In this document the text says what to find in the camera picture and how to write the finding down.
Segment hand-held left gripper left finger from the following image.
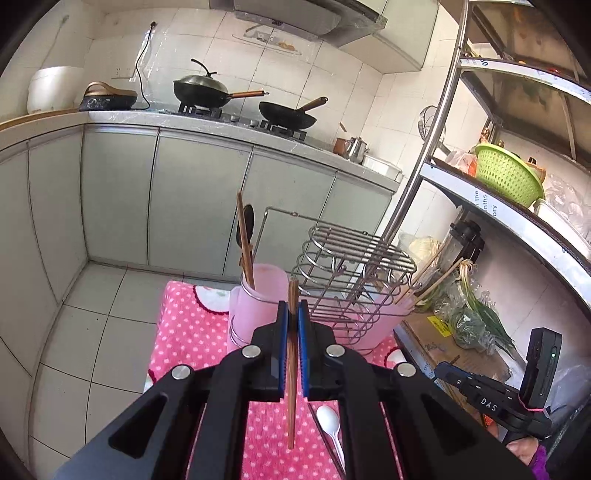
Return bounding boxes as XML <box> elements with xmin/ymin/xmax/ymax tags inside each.
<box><xmin>53</xmin><ymin>300</ymin><xmax>289</xmax><ymax>480</ymax></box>

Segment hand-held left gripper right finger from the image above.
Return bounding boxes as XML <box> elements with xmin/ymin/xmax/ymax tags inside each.
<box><xmin>298</xmin><ymin>300</ymin><xmax>536</xmax><ymax>480</ymax></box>

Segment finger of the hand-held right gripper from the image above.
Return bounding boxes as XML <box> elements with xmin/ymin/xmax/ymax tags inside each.
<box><xmin>433</xmin><ymin>362</ymin><xmax>468</xmax><ymax>387</ymax></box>

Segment metal wire utensil rack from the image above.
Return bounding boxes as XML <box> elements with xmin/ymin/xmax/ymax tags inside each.
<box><xmin>228</xmin><ymin>207</ymin><xmax>419</xmax><ymax>357</ymax></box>

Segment black spoon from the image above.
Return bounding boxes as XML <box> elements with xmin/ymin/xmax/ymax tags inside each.
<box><xmin>237</xmin><ymin>203</ymin><xmax>256</xmax><ymax>266</ymax></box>

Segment person's right forearm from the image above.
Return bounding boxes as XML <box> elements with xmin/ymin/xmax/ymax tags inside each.
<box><xmin>529</xmin><ymin>444</ymin><xmax>551</xmax><ymax>480</ymax></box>

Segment person's right hand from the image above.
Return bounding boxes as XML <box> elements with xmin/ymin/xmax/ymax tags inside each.
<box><xmin>506</xmin><ymin>440</ymin><xmax>539</xmax><ymax>468</ymax></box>

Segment cardboard box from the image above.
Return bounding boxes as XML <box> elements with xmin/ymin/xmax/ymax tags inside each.
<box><xmin>398</xmin><ymin>311</ymin><xmax>514</xmax><ymax>395</ymax></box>

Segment green onions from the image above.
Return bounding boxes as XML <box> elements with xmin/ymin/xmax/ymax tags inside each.
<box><xmin>454</xmin><ymin>258</ymin><xmax>519</xmax><ymax>357</ymax></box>

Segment white plastic spoon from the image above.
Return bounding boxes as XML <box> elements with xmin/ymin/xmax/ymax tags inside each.
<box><xmin>316</xmin><ymin>405</ymin><xmax>347</xmax><ymax>477</ymax></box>

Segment pink polka dot cloth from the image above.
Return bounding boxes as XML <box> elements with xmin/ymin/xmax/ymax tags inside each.
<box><xmin>145</xmin><ymin>280</ymin><xmax>408</xmax><ymax>480</ymax></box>

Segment clear bag of vegetables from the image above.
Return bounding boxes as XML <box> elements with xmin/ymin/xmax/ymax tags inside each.
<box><xmin>399</xmin><ymin>233</ymin><xmax>445</xmax><ymax>269</ymax></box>

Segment black blender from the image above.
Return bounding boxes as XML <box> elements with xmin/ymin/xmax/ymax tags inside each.
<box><xmin>445</xmin><ymin>220</ymin><xmax>486</xmax><ymax>274</ymax></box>

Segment white plastic tub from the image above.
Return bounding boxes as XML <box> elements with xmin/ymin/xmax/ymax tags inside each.
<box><xmin>534</xmin><ymin>198</ymin><xmax>591</xmax><ymax>260</ymax></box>

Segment metal shelf rack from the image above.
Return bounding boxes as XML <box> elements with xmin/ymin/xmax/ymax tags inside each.
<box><xmin>378</xmin><ymin>0</ymin><xmax>591</xmax><ymax>326</ymax></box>

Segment grey kitchen counter cabinets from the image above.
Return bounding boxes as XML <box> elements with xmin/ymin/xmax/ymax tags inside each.
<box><xmin>0</xmin><ymin>110</ymin><xmax>400</xmax><ymax>333</ymax></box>

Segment green plastic basket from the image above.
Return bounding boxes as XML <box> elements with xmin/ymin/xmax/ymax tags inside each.
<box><xmin>474</xmin><ymin>143</ymin><xmax>546</xmax><ymax>208</ymax></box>

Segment white rectangular container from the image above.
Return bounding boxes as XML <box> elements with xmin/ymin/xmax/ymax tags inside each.
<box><xmin>362</xmin><ymin>154</ymin><xmax>403</xmax><ymax>182</ymax></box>

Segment steel kettle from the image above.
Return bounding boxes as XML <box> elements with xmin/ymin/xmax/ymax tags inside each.
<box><xmin>345</xmin><ymin>136</ymin><xmax>371</xmax><ymax>164</ymax></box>

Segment brown cup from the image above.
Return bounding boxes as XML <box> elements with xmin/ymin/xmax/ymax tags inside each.
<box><xmin>334</xmin><ymin>123</ymin><xmax>352</xmax><ymax>158</ymax></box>

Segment orange plastic bag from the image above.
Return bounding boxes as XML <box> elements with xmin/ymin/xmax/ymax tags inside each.
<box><xmin>445</xmin><ymin>150</ymin><xmax>479</xmax><ymax>177</ymax></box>

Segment black open wok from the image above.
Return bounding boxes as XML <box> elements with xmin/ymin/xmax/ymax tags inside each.
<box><xmin>258</xmin><ymin>96</ymin><xmax>329</xmax><ymax>130</ymax></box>

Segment gas stove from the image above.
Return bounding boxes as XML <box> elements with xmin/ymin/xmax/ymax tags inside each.
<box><xmin>159</xmin><ymin>103</ymin><xmax>308</xmax><ymax>140</ymax></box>

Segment black wok with lid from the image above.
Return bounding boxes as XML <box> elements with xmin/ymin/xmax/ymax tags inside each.
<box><xmin>172</xmin><ymin>58</ymin><xmax>265</xmax><ymax>108</ymax></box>

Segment black induction cooker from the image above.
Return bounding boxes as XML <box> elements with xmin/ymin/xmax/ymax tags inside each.
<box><xmin>78</xmin><ymin>81</ymin><xmax>139</xmax><ymax>113</ymax></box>

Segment range hood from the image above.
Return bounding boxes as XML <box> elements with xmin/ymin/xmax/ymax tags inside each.
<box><xmin>209</xmin><ymin>0</ymin><xmax>387</xmax><ymax>48</ymax></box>

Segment white rice cooker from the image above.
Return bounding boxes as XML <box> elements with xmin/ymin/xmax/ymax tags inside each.
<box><xmin>27</xmin><ymin>66</ymin><xmax>85</xmax><ymax>116</ymax></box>

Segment wire strainer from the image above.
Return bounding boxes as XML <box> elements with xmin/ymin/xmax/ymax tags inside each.
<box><xmin>417</xmin><ymin>104</ymin><xmax>448</xmax><ymax>149</ymax></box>

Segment glass wall shelf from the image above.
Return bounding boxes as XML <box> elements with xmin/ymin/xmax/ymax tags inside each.
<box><xmin>230</xmin><ymin>24</ymin><xmax>304</xmax><ymax>57</ymax></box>

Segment black power cable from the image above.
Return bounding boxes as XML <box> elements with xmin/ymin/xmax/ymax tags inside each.
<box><xmin>135</xmin><ymin>21</ymin><xmax>158</xmax><ymax>110</ymax></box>

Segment grey upper wall cabinet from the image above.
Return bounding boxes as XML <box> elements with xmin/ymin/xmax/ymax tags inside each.
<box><xmin>338</xmin><ymin>0</ymin><xmax>440</xmax><ymax>73</ymax></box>

